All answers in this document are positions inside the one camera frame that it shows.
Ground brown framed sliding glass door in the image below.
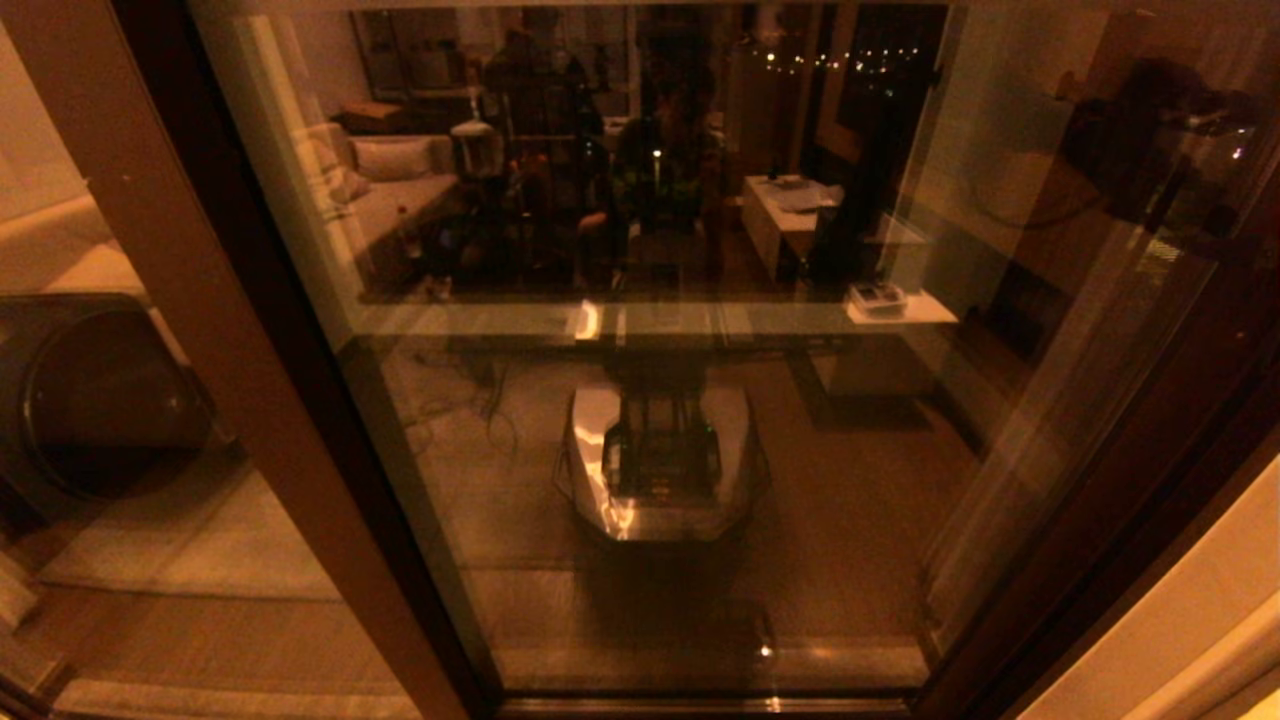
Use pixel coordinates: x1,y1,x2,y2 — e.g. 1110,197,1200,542
185,0,1280,720

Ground brown framed fixed glass panel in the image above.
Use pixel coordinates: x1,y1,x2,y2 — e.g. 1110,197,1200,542
0,0,501,720

